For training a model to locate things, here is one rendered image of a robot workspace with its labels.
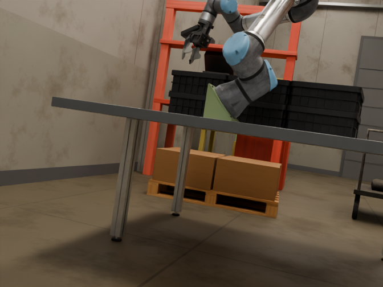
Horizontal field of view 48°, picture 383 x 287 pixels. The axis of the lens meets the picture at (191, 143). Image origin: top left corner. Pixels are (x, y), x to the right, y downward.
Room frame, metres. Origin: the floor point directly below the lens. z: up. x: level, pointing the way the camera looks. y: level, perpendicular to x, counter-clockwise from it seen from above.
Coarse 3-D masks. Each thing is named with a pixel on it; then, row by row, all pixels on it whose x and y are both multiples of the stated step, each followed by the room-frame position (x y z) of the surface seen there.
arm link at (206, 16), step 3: (204, 12) 2.14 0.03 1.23; (201, 15) 2.15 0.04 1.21; (204, 15) 2.13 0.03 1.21; (207, 15) 2.13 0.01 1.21; (210, 15) 2.13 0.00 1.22; (201, 18) 2.14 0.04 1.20; (204, 18) 2.13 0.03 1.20; (207, 18) 2.13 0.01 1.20; (210, 18) 2.13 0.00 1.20; (213, 18) 2.14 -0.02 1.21; (207, 21) 2.13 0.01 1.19; (210, 21) 2.14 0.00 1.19; (213, 21) 2.15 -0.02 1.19
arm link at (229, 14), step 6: (216, 0) 2.10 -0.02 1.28; (222, 0) 2.05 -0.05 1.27; (228, 0) 2.03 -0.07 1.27; (234, 0) 2.04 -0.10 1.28; (216, 6) 2.09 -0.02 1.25; (222, 6) 2.05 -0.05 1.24; (228, 6) 2.03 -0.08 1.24; (234, 6) 2.05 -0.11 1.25; (216, 12) 2.12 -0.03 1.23; (222, 12) 2.08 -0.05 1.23; (228, 12) 2.05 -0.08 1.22; (234, 12) 2.06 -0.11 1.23; (228, 18) 2.09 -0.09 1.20; (234, 18) 2.09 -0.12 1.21
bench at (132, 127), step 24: (168, 120) 1.58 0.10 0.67; (192, 120) 1.55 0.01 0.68; (216, 120) 1.52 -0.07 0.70; (312, 144) 1.42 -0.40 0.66; (336, 144) 1.40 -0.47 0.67; (360, 144) 1.37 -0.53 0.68; (120, 168) 2.26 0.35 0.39; (120, 192) 2.26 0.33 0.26; (120, 216) 2.25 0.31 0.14; (120, 240) 2.27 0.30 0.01
